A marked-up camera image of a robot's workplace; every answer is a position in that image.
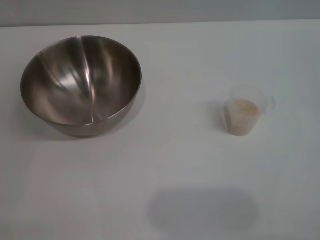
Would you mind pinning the clear plastic measuring cup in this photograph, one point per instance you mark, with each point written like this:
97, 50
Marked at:
241, 125

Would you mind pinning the white rice grains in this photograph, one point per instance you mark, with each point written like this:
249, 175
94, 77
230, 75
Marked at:
246, 108

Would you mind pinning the stainless steel mixing bowl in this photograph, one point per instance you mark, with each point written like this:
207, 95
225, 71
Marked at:
80, 85

